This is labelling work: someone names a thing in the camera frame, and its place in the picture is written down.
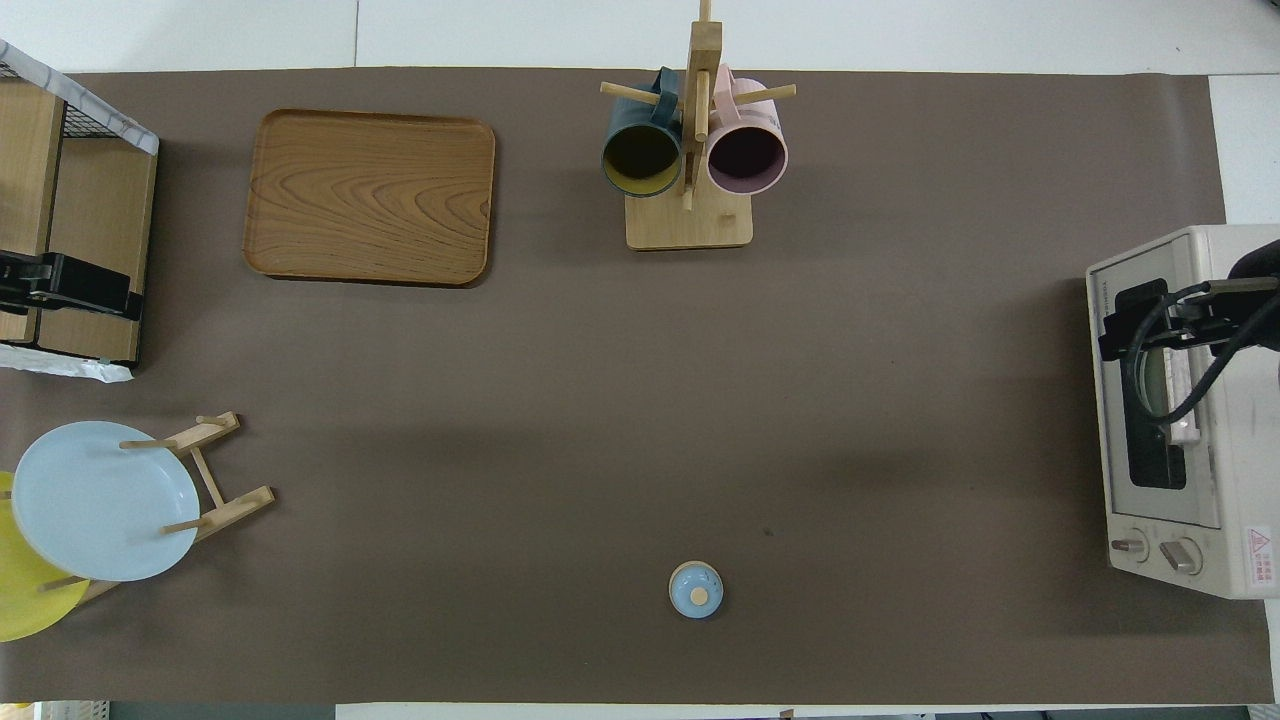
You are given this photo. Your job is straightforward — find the dark blue mug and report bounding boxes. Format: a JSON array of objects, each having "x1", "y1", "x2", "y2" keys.
[{"x1": 600, "y1": 68, "x2": 686, "y2": 198}]

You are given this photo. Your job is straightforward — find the wooden mug rack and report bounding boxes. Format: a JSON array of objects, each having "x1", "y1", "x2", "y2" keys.
[{"x1": 600, "y1": 0, "x2": 798, "y2": 251}]

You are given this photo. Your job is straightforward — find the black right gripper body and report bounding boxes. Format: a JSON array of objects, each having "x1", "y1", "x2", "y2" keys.
[{"x1": 1165, "y1": 238, "x2": 1280, "y2": 356}]

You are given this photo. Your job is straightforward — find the cream toaster oven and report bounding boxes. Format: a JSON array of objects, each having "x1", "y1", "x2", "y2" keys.
[{"x1": 1085, "y1": 225, "x2": 1280, "y2": 601}]

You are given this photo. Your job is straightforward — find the mint green plate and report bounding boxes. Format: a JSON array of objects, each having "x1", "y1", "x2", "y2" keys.
[{"x1": 1140, "y1": 345, "x2": 1173, "y2": 416}]

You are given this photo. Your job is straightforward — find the yellow plate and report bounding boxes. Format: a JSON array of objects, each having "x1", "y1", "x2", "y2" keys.
[{"x1": 0, "y1": 470, "x2": 91, "y2": 643}]

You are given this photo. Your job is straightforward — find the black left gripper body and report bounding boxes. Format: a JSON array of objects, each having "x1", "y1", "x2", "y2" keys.
[{"x1": 0, "y1": 253, "x2": 63, "y2": 311}]

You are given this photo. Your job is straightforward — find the wooden plate rack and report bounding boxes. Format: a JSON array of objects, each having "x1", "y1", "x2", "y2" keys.
[{"x1": 40, "y1": 412, "x2": 276, "y2": 606}]

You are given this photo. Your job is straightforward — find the pink mug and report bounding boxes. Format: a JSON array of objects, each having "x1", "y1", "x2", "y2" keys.
[{"x1": 705, "y1": 65, "x2": 789, "y2": 197}]

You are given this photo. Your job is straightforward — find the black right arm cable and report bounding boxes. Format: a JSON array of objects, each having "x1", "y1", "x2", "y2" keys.
[{"x1": 1125, "y1": 285, "x2": 1280, "y2": 423}]

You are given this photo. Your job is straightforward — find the light blue plate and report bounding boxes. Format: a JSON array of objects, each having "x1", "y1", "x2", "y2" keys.
[{"x1": 12, "y1": 421, "x2": 201, "y2": 583}]

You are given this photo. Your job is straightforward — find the wooden serving tray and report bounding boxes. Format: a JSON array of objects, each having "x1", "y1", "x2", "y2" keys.
[{"x1": 243, "y1": 108, "x2": 496, "y2": 288}]

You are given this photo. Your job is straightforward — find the wooden shelf with wire basket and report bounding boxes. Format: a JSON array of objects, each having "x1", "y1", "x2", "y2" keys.
[{"x1": 0, "y1": 40, "x2": 159, "y2": 383}]

